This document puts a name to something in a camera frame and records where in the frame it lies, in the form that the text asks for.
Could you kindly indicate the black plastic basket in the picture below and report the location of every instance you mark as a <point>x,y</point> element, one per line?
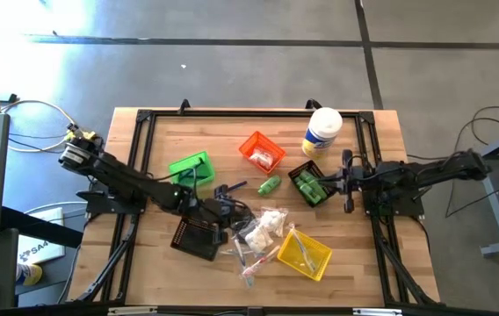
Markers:
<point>197,241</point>
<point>325,172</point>

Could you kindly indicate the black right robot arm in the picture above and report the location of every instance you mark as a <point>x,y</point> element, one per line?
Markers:
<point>429,173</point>

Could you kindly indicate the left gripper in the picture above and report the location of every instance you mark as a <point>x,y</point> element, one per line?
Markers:
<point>216,210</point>

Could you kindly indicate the white printed box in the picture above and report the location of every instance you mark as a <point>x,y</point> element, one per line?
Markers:
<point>38,250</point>

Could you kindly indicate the yellow plastic basket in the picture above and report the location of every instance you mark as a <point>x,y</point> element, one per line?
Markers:
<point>289,256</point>

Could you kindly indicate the bagged white cotton balls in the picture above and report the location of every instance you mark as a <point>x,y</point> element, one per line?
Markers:
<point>273,220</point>
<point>262,159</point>
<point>258,240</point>

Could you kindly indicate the Lysol wipes canister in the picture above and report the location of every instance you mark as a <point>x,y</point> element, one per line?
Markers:
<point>322,131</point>

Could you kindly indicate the orange plastic basket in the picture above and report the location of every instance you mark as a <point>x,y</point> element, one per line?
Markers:
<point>256,142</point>

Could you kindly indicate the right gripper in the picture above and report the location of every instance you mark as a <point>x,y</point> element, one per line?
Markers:
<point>361,181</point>

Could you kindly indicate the bagged black round pad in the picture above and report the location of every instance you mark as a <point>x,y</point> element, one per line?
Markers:
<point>247,232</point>

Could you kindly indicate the green plastic basket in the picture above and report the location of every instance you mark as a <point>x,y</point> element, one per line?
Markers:
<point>183,169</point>

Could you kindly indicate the silver bracket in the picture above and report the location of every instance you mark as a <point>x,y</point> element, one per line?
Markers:
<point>377,312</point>
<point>133,310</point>

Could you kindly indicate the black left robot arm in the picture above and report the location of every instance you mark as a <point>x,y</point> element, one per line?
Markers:
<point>122,177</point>

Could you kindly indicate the bagged red white toothbrush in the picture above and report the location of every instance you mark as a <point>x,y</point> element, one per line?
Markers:
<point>260,262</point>

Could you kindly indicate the black aluminium table frame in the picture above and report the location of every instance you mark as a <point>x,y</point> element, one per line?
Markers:
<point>254,113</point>

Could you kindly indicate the black stand beam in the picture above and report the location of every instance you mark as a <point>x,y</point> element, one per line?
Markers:
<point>43,228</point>

